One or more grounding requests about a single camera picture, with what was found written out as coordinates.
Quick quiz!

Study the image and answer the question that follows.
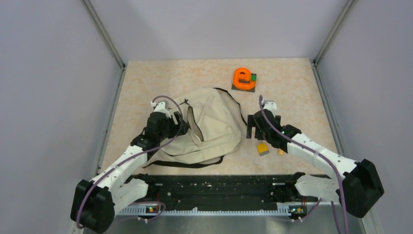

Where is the beige canvas student bag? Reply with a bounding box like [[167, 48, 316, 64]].
[[145, 88, 242, 169]]

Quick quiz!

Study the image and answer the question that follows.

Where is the white cable duct strip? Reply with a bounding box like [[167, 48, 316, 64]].
[[117, 205, 291, 216]]

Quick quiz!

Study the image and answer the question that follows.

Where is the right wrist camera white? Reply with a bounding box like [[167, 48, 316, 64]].
[[263, 101, 278, 116]]

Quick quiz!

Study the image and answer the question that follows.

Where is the grey building plate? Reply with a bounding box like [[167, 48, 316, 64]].
[[231, 82, 256, 93]]

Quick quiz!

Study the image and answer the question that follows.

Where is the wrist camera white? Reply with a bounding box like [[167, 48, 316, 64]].
[[150, 100, 171, 118], [263, 101, 278, 116]]

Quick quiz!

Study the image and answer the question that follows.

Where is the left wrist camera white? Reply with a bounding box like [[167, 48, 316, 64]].
[[150, 100, 171, 118]]

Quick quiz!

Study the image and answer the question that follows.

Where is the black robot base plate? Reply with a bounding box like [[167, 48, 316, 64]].
[[126, 173, 330, 212]]

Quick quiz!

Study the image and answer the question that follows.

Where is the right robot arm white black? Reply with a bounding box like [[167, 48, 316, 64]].
[[246, 110, 384, 218]]

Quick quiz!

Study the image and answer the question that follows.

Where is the yellow grey eraser block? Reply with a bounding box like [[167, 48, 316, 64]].
[[257, 143, 270, 156]]

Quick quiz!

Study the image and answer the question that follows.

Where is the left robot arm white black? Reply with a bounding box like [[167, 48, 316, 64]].
[[70, 111, 188, 234]]

